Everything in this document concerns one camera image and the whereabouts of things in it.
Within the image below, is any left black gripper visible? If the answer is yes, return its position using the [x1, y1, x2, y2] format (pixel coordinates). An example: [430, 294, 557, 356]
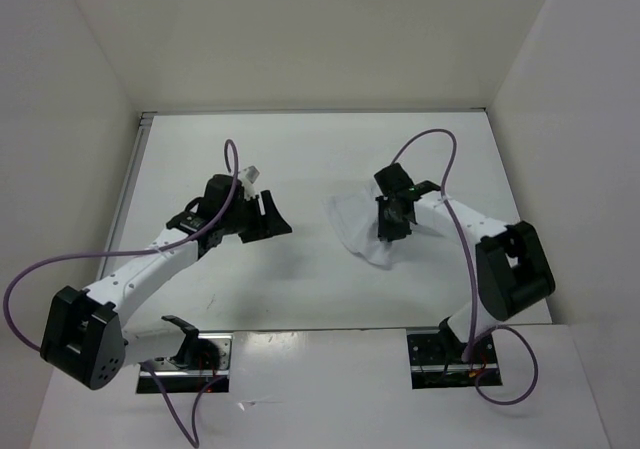
[220, 189, 292, 243]

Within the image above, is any white skirt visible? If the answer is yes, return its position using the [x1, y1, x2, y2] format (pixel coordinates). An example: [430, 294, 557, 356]
[323, 179, 394, 270]

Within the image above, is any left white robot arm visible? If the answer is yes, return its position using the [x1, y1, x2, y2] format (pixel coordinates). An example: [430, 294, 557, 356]
[39, 174, 293, 390]

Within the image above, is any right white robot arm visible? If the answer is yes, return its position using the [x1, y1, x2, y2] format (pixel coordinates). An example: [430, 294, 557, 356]
[374, 163, 556, 362]

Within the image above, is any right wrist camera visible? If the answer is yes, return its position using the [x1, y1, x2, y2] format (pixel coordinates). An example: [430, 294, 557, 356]
[408, 180, 441, 200]

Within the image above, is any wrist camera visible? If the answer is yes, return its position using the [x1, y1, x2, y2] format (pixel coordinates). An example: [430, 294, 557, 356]
[238, 165, 260, 191]
[408, 180, 441, 200]

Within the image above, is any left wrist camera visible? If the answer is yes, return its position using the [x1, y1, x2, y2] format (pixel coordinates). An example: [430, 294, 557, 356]
[238, 165, 260, 191]

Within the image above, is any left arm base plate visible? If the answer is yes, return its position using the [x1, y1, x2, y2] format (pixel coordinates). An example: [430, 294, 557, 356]
[150, 332, 234, 394]

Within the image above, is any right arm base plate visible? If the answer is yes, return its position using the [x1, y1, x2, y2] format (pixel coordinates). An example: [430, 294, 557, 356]
[406, 329, 502, 390]

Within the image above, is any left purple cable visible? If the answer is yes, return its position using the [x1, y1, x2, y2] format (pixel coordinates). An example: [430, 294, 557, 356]
[3, 138, 240, 449]

